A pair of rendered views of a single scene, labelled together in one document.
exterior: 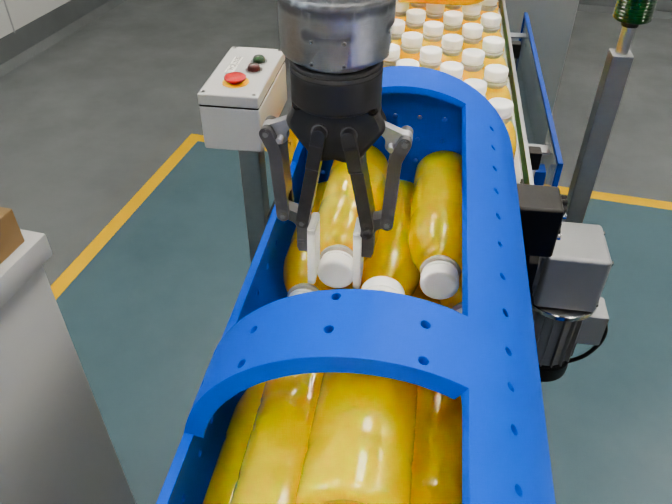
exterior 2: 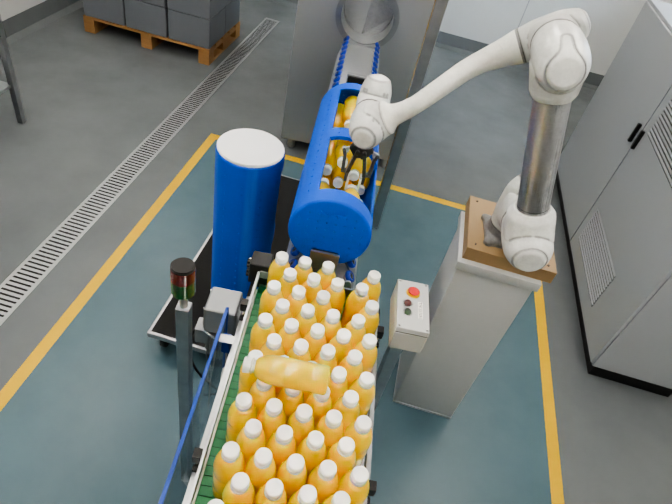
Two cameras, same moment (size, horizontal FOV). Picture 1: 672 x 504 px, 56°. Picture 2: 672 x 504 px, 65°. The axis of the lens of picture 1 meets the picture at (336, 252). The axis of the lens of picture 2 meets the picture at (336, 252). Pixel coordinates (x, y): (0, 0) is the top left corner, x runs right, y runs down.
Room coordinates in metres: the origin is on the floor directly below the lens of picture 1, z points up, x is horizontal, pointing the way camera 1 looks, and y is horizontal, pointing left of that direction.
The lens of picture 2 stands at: (2.07, -0.35, 2.27)
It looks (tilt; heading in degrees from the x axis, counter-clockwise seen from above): 42 degrees down; 168
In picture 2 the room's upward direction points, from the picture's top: 14 degrees clockwise
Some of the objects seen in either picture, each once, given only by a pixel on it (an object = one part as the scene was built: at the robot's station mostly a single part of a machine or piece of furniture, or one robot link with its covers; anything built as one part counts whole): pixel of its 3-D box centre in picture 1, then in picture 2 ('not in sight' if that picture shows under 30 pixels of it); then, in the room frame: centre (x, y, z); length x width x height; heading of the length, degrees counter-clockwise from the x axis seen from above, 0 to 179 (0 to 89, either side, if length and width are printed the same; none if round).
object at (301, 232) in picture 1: (295, 225); not in sight; (0.49, 0.04, 1.17); 0.03 x 0.01 x 0.05; 81
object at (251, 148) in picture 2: not in sight; (250, 147); (0.17, -0.39, 1.03); 0.28 x 0.28 x 0.01
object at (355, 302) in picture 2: not in sight; (355, 310); (0.98, 0.00, 1.00); 0.07 x 0.07 x 0.19
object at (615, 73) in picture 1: (553, 279); (185, 409); (1.10, -0.51, 0.55); 0.04 x 0.04 x 1.10; 81
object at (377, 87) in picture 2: not in sight; (373, 100); (0.50, 0.00, 1.48); 0.13 x 0.11 x 0.16; 167
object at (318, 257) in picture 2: not in sight; (322, 264); (0.77, -0.10, 0.99); 0.10 x 0.02 x 0.12; 81
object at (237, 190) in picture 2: not in sight; (244, 227); (0.17, -0.39, 0.59); 0.28 x 0.28 x 0.88
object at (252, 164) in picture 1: (268, 318); (369, 406); (1.02, 0.16, 0.50); 0.04 x 0.04 x 1.00; 81
